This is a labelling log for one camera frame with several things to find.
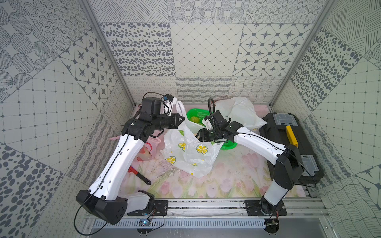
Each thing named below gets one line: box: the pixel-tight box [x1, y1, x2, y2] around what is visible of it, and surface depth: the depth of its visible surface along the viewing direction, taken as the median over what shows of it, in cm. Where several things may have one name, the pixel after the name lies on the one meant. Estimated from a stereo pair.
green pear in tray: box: [190, 116, 200, 124], surface depth 106 cm
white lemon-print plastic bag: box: [159, 100, 223, 179], surface depth 78 cm
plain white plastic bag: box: [213, 96, 268, 130], surface depth 100 cm
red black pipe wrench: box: [127, 165, 152, 186], surface depth 86 cm
